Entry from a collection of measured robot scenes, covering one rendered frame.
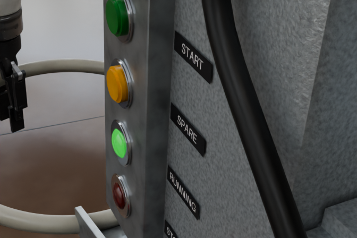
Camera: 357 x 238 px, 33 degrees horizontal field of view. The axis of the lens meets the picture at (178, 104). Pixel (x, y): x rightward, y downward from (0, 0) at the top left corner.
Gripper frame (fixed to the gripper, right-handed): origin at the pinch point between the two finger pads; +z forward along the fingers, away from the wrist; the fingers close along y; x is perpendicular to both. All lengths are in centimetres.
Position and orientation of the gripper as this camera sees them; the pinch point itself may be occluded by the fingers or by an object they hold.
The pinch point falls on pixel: (10, 112)
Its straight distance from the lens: 137.5
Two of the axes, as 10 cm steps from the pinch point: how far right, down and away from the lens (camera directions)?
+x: 7.5, -3.5, 5.6
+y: 6.6, 4.9, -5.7
